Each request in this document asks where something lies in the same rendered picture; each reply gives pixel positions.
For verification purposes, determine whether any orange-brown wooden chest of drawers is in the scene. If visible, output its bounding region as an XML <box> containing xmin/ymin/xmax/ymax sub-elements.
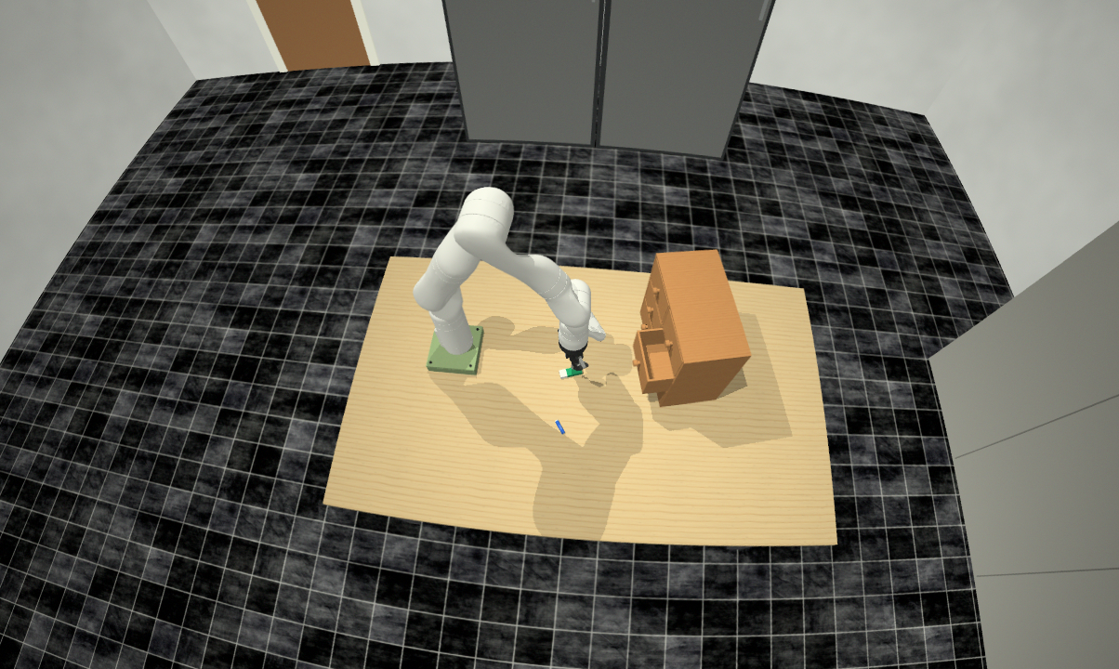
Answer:
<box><xmin>652</xmin><ymin>249</ymin><xmax>752</xmax><ymax>407</ymax></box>

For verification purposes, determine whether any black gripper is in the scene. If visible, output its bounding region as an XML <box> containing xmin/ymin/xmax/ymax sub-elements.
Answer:
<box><xmin>560</xmin><ymin>343</ymin><xmax>587</xmax><ymax>371</ymax></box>

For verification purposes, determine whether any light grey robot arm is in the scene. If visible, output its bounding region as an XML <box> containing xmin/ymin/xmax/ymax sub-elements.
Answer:
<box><xmin>413</xmin><ymin>187</ymin><xmax>606</xmax><ymax>355</ymax></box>

